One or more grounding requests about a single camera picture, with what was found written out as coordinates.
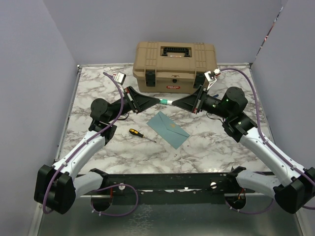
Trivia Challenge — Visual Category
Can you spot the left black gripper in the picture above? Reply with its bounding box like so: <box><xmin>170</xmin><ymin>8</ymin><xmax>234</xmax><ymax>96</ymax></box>
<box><xmin>107</xmin><ymin>86</ymin><xmax>160</xmax><ymax>123</ymax></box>

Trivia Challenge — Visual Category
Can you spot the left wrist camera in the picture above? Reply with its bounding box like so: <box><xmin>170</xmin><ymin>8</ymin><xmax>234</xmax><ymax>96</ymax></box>
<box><xmin>113</xmin><ymin>72</ymin><xmax>126</xmax><ymax>85</ymax></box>

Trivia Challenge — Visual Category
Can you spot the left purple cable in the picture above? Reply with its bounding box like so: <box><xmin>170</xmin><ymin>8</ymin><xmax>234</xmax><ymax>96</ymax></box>
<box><xmin>42</xmin><ymin>72</ymin><xmax>139</xmax><ymax>217</ymax></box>

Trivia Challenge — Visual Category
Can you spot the aluminium frame rail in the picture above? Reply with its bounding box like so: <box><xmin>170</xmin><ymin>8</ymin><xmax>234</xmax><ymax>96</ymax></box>
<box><xmin>54</xmin><ymin>65</ymin><xmax>83</xmax><ymax>162</ymax></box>

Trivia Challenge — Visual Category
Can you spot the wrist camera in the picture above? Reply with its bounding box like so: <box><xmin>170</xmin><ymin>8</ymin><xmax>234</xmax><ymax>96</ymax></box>
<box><xmin>113</xmin><ymin>72</ymin><xmax>126</xmax><ymax>85</ymax></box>
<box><xmin>204</xmin><ymin>68</ymin><xmax>221</xmax><ymax>91</ymax></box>

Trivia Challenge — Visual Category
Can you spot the tan plastic toolbox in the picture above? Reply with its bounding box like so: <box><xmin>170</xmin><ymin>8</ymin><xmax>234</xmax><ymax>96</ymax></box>
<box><xmin>133</xmin><ymin>41</ymin><xmax>218</xmax><ymax>94</ymax></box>

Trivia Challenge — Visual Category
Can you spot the green white glue stick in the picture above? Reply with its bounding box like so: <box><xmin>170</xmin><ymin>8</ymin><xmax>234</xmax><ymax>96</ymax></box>
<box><xmin>159</xmin><ymin>99</ymin><xmax>172</xmax><ymax>105</ymax></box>

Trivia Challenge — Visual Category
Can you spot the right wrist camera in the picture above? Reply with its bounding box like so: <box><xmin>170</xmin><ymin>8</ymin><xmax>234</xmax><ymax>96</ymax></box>
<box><xmin>204</xmin><ymin>68</ymin><xmax>221</xmax><ymax>91</ymax></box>

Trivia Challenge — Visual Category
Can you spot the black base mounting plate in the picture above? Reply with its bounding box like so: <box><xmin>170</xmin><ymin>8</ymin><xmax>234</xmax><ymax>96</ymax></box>
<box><xmin>87</xmin><ymin>173</ymin><xmax>241</xmax><ymax>205</ymax></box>

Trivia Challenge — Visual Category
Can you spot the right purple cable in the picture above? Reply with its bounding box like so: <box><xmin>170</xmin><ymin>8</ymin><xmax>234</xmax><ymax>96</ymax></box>
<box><xmin>216</xmin><ymin>68</ymin><xmax>315</xmax><ymax>215</ymax></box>

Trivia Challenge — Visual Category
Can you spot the yellow black screwdriver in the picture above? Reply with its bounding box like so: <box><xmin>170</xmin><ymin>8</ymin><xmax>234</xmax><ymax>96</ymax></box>
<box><xmin>129</xmin><ymin>128</ymin><xmax>156</xmax><ymax>143</ymax></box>

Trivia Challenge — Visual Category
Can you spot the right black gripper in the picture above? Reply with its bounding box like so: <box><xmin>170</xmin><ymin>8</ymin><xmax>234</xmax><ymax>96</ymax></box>
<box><xmin>172</xmin><ymin>85</ymin><xmax>231</xmax><ymax>119</ymax></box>

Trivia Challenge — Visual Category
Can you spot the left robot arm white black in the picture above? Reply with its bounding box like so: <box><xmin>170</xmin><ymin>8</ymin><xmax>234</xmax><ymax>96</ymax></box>
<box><xmin>34</xmin><ymin>86</ymin><xmax>160</xmax><ymax>214</ymax></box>

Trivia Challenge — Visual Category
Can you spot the purple cable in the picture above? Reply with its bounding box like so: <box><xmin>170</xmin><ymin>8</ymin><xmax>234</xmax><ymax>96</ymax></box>
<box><xmin>42</xmin><ymin>72</ymin><xmax>139</xmax><ymax>217</ymax></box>
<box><xmin>216</xmin><ymin>68</ymin><xmax>315</xmax><ymax>215</ymax></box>

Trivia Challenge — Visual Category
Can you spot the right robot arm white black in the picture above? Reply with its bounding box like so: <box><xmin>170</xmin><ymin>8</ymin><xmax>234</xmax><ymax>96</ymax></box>
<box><xmin>172</xmin><ymin>87</ymin><xmax>315</xmax><ymax>214</ymax></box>

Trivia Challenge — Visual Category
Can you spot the teal envelope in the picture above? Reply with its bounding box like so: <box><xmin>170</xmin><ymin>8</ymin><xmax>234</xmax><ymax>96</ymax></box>
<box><xmin>147</xmin><ymin>112</ymin><xmax>189</xmax><ymax>149</ymax></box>

